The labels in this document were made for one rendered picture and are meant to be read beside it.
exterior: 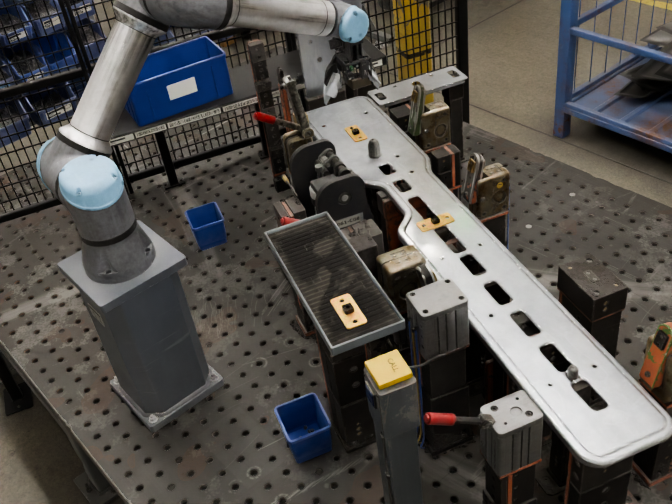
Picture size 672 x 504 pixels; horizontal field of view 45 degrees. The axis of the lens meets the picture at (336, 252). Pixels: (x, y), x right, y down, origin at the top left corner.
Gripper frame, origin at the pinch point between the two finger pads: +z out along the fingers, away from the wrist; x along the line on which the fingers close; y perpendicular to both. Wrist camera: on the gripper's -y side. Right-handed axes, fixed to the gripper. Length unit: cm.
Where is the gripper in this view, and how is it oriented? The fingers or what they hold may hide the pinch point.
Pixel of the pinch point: (351, 96)
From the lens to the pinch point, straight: 215.7
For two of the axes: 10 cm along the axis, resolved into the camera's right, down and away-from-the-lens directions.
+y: 3.8, 6.0, -7.0
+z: 0.9, 7.3, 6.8
